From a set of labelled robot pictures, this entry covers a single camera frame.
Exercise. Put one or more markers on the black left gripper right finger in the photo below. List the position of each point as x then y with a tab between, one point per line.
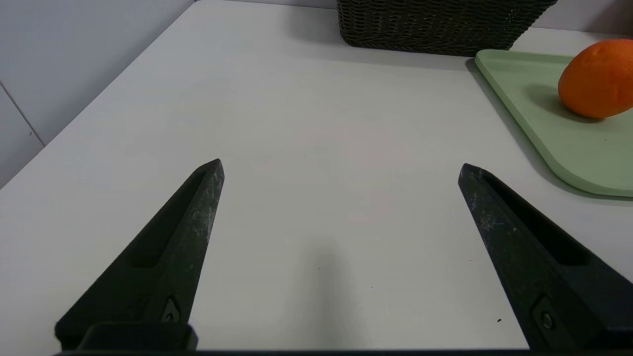
534	277

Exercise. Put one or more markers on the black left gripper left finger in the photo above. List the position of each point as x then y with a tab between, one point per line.
163	267

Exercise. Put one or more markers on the orange fruit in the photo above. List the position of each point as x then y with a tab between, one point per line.
598	79

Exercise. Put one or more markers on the dark brown wicker basket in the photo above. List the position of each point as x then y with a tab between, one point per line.
435	24

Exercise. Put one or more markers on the green plastic tray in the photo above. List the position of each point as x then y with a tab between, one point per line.
559	143

